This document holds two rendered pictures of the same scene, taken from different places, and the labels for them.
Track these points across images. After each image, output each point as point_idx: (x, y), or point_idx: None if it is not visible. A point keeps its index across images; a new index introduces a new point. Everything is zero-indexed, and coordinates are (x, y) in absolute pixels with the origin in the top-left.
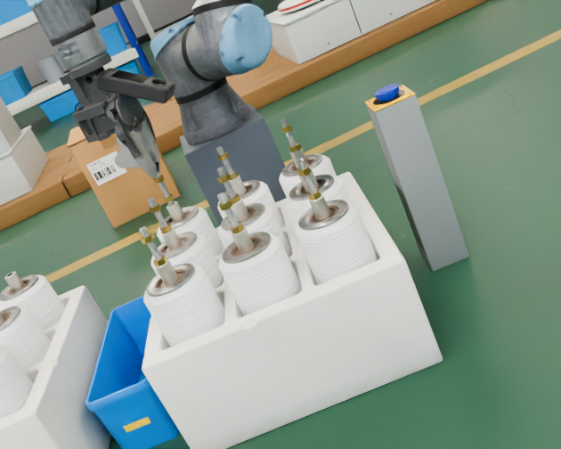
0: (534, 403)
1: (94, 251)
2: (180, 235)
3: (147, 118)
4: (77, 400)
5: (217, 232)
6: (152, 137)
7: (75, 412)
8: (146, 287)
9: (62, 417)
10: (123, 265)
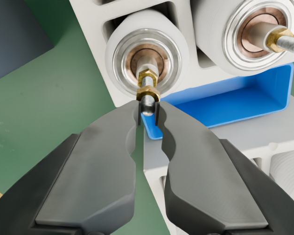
0: None
1: None
2: (228, 35)
3: (0, 220)
4: (260, 122)
5: (102, 30)
6: (86, 144)
7: (270, 119)
8: (54, 142)
9: None
10: (17, 173)
